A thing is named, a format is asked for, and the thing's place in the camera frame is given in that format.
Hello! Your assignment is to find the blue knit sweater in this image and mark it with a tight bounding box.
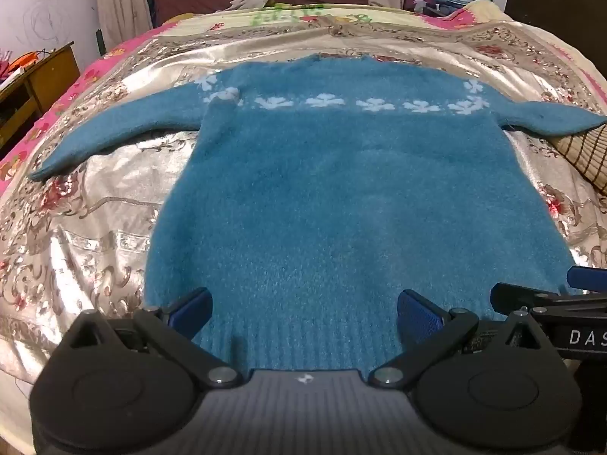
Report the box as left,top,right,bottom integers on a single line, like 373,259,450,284
29,53,607,373

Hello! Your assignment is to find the checked pillow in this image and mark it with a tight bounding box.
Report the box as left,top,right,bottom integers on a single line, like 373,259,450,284
555,123,607,195

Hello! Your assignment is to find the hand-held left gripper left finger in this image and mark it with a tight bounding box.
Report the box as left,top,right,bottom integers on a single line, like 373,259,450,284
61,287,242,387

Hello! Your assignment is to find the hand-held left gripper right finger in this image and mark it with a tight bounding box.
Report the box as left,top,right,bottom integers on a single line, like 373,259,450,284
367,288,553,387

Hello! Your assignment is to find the pink floral blanket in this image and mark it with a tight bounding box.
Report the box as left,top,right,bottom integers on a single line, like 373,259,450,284
0,0,607,190

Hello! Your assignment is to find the dark chair back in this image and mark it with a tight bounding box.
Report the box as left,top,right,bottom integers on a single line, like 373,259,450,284
503,0,607,81

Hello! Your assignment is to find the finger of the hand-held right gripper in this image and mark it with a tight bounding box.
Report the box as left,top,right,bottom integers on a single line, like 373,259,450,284
491,282,570,314
566,265,607,293

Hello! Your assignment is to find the wooden desk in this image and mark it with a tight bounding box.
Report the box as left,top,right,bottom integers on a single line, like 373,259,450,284
0,40,81,152

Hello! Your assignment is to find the orange tool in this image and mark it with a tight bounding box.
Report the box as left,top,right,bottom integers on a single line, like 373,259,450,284
7,50,41,69

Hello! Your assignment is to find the floral satin bedspread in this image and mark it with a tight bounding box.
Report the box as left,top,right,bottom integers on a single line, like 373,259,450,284
0,0,607,455

